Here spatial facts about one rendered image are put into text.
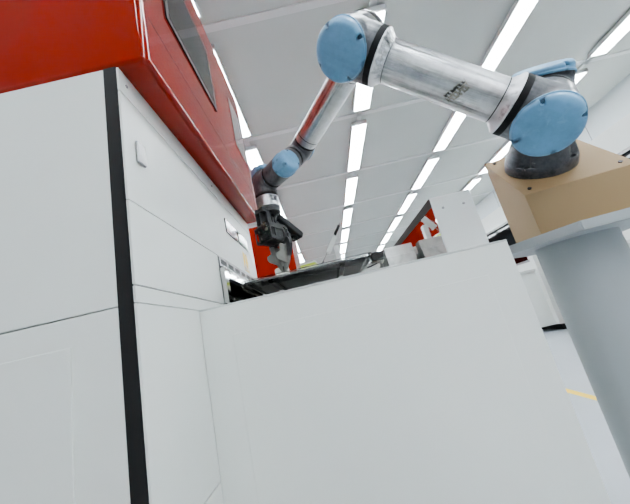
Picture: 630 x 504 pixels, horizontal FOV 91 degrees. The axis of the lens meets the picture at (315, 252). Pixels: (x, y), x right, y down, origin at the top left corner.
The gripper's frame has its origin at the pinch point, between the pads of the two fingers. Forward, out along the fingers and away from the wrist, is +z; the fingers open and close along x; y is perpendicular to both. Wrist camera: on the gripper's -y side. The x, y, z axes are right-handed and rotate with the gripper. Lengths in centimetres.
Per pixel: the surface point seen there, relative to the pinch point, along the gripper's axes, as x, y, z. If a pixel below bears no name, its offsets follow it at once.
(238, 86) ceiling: -80, -80, -181
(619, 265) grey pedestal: 75, -15, 22
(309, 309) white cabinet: 25.7, 24.9, 16.6
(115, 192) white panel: 18, 55, -5
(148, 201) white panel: 16, 49, -6
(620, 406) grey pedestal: 66, -15, 48
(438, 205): 49.3, 0.9, 0.1
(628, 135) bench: 163, -328, -88
